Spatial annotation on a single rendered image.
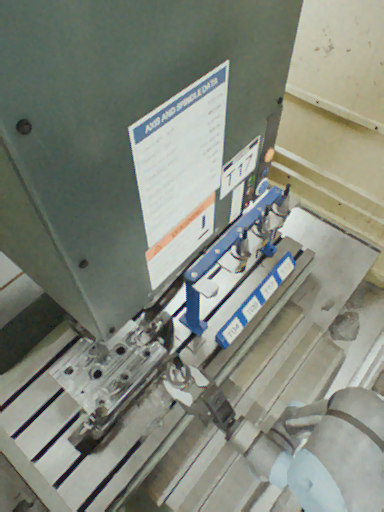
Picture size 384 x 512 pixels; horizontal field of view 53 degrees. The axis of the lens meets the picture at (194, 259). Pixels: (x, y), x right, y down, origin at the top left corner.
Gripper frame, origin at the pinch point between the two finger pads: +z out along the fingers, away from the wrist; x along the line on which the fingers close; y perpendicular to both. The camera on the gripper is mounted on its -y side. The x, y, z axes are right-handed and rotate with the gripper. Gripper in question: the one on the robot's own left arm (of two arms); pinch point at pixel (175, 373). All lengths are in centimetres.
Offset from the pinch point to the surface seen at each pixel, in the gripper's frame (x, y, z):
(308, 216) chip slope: 98, 34, 10
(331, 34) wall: 100, -39, 24
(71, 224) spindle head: -10, -68, 2
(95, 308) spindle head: -11, -52, 2
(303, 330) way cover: 57, 47, -17
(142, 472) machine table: -21.5, 31.8, -4.8
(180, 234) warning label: 6, -51, 2
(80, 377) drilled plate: -15.5, 20.2, 26.1
